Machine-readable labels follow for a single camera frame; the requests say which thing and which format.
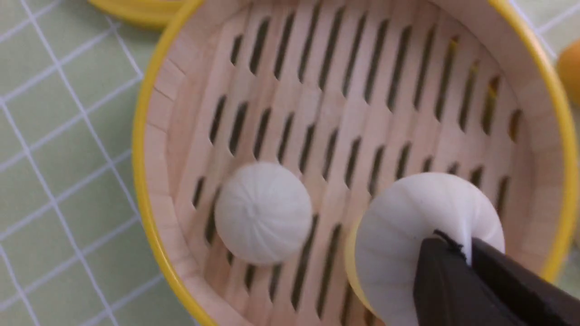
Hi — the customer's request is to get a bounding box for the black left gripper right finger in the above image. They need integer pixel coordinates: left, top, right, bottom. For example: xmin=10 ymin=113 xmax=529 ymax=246
xmin=472 ymin=239 xmax=580 ymax=326

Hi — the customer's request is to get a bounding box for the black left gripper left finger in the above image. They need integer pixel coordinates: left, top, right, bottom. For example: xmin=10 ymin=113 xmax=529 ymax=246
xmin=413 ymin=230 xmax=526 ymax=326

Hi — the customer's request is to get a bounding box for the white bun front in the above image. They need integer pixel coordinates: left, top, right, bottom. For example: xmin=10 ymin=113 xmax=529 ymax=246
xmin=354 ymin=172 xmax=506 ymax=326

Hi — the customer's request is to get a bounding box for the white bun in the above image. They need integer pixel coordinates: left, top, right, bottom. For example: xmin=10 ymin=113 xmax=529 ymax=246
xmin=215 ymin=162 xmax=313 ymax=266
xmin=354 ymin=172 xmax=506 ymax=326

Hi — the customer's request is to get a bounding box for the bamboo steamer tray yellow rim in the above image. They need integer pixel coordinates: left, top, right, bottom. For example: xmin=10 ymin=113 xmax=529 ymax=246
xmin=132 ymin=0 xmax=579 ymax=326

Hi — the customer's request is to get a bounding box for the bamboo steamer lid yellow rim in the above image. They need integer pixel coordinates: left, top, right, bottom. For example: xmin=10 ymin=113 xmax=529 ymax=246
xmin=89 ymin=0 xmax=186 ymax=30

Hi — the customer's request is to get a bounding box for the orange toy mango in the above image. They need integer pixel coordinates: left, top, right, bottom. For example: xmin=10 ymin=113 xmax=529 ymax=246
xmin=556 ymin=39 xmax=580 ymax=107

